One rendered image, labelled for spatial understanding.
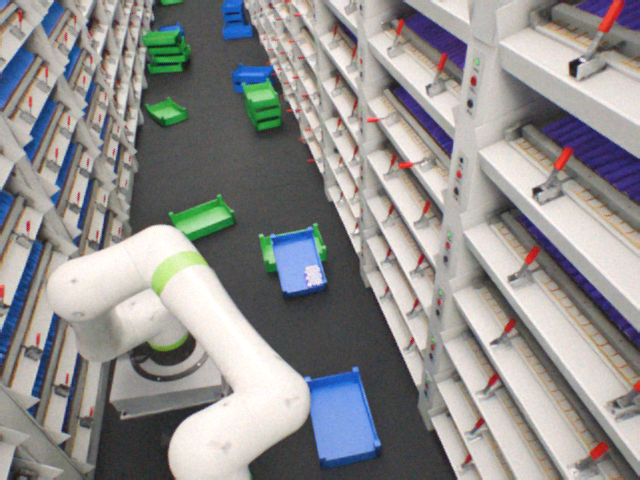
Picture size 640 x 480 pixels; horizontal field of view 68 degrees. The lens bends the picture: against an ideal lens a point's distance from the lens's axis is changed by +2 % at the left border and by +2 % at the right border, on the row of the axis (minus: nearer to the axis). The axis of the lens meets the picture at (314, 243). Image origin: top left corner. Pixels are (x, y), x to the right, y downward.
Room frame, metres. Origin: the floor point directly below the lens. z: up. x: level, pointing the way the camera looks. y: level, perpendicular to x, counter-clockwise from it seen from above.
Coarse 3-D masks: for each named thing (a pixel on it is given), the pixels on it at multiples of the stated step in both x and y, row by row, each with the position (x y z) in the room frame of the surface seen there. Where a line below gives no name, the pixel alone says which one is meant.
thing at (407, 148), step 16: (384, 80) 1.47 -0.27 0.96; (368, 96) 1.47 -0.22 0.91; (384, 112) 1.36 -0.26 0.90; (384, 128) 1.30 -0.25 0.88; (400, 128) 1.25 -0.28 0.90; (400, 144) 1.17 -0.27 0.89; (416, 144) 1.14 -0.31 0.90; (416, 160) 1.07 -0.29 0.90; (416, 176) 1.07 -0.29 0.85; (432, 176) 0.99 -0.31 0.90; (432, 192) 0.94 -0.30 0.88
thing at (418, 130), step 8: (384, 96) 1.45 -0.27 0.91; (392, 96) 1.40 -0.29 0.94; (384, 104) 1.39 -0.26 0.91; (392, 104) 1.37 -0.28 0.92; (400, 104) 1.33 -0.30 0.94; (400, 112) 1.29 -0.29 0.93; (408, 112) 1.27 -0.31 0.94; (408, 120) 1.23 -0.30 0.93; (416, 128) 1.18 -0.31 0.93; (416, 136) 1.16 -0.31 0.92; (424, 136) 1.13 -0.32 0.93; (432, 144) 1.08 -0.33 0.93; (424, 152) 1.08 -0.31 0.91; (432, 152) 1.07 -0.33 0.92; (440, 152) 1.04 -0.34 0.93; (440, 160) 1.01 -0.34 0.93; (448, 160) 1.00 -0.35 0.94; (448, 168) 0.97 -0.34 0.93
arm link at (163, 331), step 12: (132, 300) 0.91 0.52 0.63; (144, 300) 0.91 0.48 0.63; (156, 300) 0.91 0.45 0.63; (132, 312) 0.87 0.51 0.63; (144, 312) 0.87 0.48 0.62; (156, 312) 0.88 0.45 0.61; (168, 312) 0.89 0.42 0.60; (132, 324) 0.85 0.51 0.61; (144, 324) 0.85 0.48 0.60; (156, 324) 0.86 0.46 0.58; (168, 324) 0.88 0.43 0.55; (180, 324) 0.91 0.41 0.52; (144, 336) 0.84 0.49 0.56; (156, 336) 0.87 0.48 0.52; (168, 336) 0.88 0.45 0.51; (180, 336) 0.90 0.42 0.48; (156, 348) 0.88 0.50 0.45; (168, 348) 0.88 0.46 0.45
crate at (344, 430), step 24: (312, 384) 0.98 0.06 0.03; (336, 384) 0.99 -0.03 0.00; (360, 384) 0.95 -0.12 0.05; (312, 408) 0.90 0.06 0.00; (336, 408) 0.89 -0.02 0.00; (360, 408) 0.88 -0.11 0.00; (336, 432) 0.80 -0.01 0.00; (360, 432) 0.79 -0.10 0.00; (336, 456) 0.72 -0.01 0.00; (360, 456) 0.70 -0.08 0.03
